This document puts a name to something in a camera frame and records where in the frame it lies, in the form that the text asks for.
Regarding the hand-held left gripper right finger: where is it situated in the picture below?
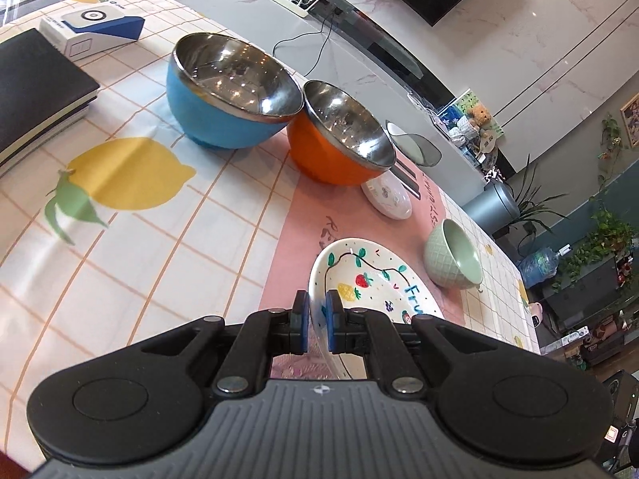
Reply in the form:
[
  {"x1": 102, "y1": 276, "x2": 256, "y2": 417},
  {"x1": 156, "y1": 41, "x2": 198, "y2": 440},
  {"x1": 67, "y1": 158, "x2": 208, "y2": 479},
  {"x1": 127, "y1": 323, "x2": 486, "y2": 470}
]
[{"x1": 323, "y1": 289, "x2": 506, "y2": 400}]

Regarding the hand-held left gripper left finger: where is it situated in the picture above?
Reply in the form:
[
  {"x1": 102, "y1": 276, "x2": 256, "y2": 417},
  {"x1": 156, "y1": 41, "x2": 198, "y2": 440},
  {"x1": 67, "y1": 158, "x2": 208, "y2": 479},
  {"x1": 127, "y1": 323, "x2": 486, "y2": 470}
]
[{"x1": 127, "y1": 289, "x2": 311, "y2": 400}]

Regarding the white fruit-print plate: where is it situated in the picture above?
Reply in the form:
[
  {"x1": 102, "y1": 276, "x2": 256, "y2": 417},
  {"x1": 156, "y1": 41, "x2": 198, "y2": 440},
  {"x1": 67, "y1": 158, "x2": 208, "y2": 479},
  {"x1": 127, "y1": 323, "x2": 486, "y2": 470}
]
[{"x1": 308, "y1": 238, "x2": 445, "y2": 381}]

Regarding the green ceramic bowl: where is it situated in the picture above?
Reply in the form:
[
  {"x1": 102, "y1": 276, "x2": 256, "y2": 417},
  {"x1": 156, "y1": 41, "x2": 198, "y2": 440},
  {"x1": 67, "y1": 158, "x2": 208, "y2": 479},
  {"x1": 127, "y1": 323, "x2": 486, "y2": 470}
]
[{"x1": 424, "y1": 218, "x2": 484, "y2": 290}]

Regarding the orange steel-lined bowl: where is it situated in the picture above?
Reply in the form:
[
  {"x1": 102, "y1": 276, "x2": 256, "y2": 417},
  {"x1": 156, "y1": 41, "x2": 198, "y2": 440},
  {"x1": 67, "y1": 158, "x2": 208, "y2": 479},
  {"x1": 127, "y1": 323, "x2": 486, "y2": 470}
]
[{"x1": 286, "y1": 80, "x2": 397, "y2": 186}]

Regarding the small white printed plate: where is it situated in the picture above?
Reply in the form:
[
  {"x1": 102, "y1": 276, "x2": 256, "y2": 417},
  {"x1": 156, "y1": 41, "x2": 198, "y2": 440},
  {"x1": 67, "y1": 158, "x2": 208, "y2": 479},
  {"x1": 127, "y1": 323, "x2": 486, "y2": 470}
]
[{"x1": 360, "y1": 172, "x2": 413, "y2": 220}]

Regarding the lemon-print checked tablecloth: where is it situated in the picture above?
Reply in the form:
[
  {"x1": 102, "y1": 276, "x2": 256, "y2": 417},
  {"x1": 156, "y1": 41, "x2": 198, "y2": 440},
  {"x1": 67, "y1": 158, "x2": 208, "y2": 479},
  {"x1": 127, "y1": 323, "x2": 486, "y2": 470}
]
[{"x1": 0, "y1": 0, "x2": 542, "y2": 470}]

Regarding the white stool with grey seat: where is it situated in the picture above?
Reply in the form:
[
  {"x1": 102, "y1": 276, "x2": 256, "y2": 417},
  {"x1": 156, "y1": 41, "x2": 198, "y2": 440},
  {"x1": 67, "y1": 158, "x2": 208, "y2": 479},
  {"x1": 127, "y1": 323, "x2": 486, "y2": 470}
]
[{"x1": 385, "y1": 120, "x2": 443, "y2": 168}]

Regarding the grey round trash can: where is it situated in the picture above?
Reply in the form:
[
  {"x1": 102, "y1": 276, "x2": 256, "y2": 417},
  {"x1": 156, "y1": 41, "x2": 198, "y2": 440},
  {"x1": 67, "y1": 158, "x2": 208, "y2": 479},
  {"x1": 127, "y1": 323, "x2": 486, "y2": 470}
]
[{"x1": 460, "y1": 180, "x2": 520, "y2": 233}]

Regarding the blue water bottle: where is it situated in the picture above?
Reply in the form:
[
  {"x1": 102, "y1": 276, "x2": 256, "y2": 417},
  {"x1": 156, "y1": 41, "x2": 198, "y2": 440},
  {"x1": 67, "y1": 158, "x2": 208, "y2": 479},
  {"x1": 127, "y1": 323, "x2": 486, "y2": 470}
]
[{"x1": 518, "y1": 247, "x2": 560, "y2": 287}]

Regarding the blue steel-lined bowl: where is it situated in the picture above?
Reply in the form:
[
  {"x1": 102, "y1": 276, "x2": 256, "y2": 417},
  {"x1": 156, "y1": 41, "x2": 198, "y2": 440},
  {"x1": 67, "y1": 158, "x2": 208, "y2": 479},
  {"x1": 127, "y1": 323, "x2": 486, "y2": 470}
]
[{"x1": 166, "y1": 32, "x2": 304, "y2": 150}]

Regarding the long-leaf potted plant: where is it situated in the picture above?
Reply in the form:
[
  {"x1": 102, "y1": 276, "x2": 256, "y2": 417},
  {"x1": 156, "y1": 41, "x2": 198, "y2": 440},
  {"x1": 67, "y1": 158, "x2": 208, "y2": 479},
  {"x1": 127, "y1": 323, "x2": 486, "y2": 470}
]
[{"x1": 509, "y1": 154, "x2": 570, "y2": 240}]

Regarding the marble television cabinet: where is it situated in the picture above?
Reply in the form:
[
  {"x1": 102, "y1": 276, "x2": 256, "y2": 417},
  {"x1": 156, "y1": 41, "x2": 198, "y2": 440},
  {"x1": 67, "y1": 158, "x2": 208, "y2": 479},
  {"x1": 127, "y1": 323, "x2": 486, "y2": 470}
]
[{"x1": 125, "y1": 0, "x2": 505, "y2": 195}]

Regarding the bushy green plant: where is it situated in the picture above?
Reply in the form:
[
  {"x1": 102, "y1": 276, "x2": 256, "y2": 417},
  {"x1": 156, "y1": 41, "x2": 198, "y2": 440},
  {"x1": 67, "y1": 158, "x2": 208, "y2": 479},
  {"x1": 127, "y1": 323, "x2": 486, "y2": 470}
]
[{"x1": 554, "y1": 210, "x2": 635, "y2": 290}]

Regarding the hanging vine plant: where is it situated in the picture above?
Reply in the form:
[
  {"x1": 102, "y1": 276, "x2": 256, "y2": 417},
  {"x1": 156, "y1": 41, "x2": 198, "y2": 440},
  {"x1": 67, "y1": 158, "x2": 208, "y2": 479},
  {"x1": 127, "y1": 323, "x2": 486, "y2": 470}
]
[{"x1": 596, "y1": 115, "x2": 628, "y2": 195}]

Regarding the black notebook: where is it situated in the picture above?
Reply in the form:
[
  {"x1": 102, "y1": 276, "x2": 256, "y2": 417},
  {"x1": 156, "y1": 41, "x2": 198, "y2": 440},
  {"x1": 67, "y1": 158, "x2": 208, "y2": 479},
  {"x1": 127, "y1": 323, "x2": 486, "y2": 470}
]
[{"x1": 0, "y1": 28, "x2": 101, "y2": 178}]

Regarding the white and blue box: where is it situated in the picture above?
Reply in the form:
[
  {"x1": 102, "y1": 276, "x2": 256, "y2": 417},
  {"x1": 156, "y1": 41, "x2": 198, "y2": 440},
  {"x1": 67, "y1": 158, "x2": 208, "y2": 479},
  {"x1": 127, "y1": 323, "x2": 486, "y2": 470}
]
[{"x1": 39, "y1": 0, "x2": 146, "y2": 59}]

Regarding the black cable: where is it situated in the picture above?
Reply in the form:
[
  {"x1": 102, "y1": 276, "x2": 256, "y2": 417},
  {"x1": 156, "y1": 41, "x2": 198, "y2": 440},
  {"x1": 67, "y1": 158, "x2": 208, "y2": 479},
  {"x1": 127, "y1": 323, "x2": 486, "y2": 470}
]
[{"x1": 272, "y1": 10, "x2": 336, "y2": 79}]

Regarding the framed wall picture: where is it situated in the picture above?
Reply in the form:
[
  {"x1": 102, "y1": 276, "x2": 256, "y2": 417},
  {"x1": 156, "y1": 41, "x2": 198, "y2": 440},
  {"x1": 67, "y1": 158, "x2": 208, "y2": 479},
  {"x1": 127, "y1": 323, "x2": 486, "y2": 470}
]
[{"x1": 619, "y1": 92, "x2": 639, "y2": 148}]

